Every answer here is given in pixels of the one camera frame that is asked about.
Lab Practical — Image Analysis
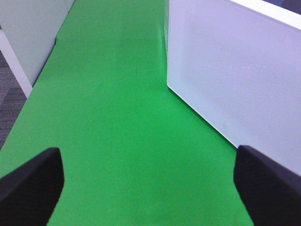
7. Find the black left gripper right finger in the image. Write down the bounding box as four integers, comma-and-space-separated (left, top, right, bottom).
233, 145, 301, 226

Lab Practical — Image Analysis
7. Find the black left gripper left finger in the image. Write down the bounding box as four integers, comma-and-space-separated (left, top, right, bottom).
0, 147, 64, 226

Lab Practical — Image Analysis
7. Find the white microwave door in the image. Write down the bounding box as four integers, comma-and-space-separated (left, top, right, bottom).
167, 0, 301, 174

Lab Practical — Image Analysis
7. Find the white microwave oven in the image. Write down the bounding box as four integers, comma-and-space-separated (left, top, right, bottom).
164, 0, 301, 51

